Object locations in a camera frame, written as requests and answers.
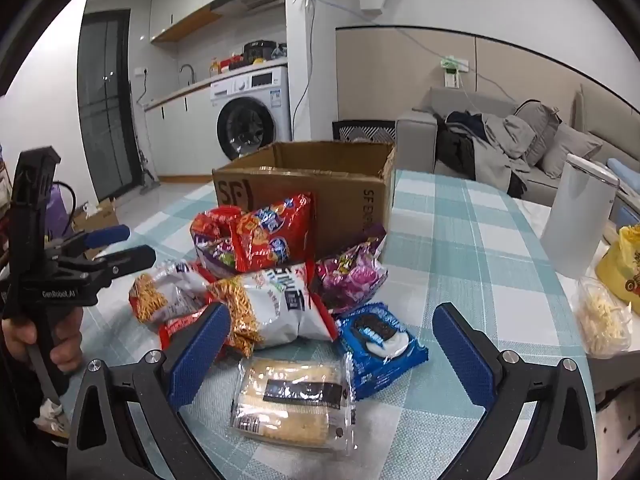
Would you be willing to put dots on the blue cookie packet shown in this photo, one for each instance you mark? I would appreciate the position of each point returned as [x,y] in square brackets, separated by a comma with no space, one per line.
[380,355]

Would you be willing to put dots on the black cooking pot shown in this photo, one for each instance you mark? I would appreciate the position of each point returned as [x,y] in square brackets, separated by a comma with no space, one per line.
[257,52]

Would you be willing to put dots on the red snack bag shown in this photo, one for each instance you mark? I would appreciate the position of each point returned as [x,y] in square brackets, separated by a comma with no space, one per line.
[212,242]
[275,230]

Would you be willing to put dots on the small open cardboard box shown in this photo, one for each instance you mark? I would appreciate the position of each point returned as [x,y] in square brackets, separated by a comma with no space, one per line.
[100,217]

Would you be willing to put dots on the white lidded container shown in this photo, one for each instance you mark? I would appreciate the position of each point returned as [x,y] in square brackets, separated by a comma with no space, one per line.
[575,220]

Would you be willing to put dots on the black patterned chair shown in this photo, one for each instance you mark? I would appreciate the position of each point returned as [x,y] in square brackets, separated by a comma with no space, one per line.
[362,130]

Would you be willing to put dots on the dark grey pillow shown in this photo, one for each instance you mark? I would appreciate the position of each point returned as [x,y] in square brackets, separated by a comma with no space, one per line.
[537,125]

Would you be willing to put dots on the white wall cabinets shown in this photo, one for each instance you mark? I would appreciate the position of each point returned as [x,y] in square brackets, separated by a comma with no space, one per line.
[170,5]

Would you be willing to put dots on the light blue pillow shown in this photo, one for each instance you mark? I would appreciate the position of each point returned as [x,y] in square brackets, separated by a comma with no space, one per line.
[625,170]

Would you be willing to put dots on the grey jacket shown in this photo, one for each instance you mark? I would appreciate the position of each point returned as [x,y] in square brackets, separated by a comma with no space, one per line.
[505,145]

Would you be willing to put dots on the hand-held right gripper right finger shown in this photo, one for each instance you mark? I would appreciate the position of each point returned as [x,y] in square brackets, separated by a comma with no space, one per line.
[465,355]

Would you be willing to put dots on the clear bag of shredded food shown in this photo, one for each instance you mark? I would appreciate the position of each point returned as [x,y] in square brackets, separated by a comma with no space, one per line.
[600,320]

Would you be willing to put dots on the yellow bottle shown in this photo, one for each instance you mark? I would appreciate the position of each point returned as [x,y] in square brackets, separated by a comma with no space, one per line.
[215,67]

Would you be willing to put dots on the red box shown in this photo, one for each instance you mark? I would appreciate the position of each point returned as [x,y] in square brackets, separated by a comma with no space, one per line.
[232,64]

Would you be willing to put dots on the curved metal faucet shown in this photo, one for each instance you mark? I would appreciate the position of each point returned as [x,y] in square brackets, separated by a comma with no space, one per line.
[187,67]

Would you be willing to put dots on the kitchen counter with cabinets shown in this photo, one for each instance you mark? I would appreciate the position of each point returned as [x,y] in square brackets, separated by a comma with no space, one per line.
[185,125]

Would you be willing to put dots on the white washing machine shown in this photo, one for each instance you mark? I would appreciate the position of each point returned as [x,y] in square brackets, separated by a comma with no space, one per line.
[270,95]

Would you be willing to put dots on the brown cardboard box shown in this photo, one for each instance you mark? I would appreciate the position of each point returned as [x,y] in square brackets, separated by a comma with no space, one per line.
[300,185]

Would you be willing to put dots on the black garment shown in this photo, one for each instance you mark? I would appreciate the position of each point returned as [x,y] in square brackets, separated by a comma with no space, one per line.
[457,147]

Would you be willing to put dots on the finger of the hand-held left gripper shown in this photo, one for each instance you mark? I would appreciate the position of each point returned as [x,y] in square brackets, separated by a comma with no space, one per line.
[107,235]
[130,259]

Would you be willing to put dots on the light grey pillow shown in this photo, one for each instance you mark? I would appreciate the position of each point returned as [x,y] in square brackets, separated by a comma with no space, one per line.
[570,150]

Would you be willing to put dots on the stick vacuum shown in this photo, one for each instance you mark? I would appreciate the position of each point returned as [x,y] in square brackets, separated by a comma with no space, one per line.
[147,175]

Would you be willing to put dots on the person's left hand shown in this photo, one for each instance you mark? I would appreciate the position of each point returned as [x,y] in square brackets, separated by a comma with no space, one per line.
[67,345]

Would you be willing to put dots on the purple plastic bag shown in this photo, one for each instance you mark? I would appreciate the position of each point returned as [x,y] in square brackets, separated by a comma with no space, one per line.
[57,210]

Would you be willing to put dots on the dark glass door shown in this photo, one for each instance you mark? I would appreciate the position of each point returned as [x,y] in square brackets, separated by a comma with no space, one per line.
[102,110]

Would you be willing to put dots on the white wall outlet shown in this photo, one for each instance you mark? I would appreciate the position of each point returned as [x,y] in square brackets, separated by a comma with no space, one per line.
[452,72]

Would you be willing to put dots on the yellow plastic bag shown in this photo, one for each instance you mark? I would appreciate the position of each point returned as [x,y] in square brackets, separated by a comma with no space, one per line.
[620,270]

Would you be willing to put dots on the purple snack bag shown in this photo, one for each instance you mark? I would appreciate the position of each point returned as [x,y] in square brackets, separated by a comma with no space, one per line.
[350,275]

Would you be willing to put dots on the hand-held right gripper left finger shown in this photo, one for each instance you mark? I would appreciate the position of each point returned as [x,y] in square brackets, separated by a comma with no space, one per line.
[200,350]

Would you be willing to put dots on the clear cracker packet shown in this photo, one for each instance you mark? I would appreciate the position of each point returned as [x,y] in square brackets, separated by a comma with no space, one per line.
[290,410]

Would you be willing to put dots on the grey sofa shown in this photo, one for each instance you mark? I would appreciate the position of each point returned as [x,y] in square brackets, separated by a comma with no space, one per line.
[415,140]

